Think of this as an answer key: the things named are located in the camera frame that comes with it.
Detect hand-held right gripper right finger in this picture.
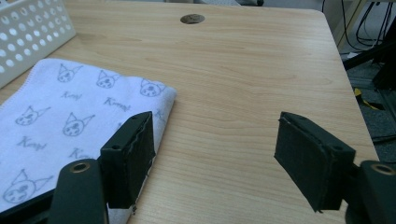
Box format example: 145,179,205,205
274,111,357,214

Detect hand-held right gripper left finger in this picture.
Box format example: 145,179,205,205
98,111,156,210

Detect white cartoon print towel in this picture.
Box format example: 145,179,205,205
0,58,177,224

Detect black metal stand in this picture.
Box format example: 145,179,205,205
342,18,396,91

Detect white perforated plastic basket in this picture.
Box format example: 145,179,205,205
0,0,77,89

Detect black cables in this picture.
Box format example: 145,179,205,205
321,0,395,52

